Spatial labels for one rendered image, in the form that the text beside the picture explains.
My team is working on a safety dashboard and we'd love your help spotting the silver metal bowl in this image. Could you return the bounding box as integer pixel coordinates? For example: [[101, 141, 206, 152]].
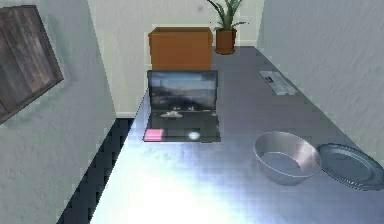
[[252, 131, 323, 186]]

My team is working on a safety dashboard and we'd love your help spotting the brown cardboard box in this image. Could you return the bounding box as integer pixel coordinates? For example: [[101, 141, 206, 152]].
[[148, 26, 214, 72]]

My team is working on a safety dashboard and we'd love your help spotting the green plant in brown pot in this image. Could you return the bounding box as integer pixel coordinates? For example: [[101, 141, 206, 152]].
[[206, 0, 248, 56]]

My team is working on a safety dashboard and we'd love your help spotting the grey remote control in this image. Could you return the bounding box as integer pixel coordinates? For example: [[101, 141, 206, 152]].
[[259, 70, 298, 96]]

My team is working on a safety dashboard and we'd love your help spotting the dark wooden framed picture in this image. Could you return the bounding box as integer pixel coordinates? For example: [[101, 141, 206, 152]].
[[0, 4, 65, 126]]

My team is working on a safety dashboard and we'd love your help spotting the grey plate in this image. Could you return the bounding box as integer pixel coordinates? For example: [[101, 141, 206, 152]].
[[315, 142, 384, 192]]

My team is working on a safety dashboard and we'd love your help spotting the black laptop with stickers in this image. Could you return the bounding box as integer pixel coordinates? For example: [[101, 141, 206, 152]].
[[142, 69, 222, 144]]

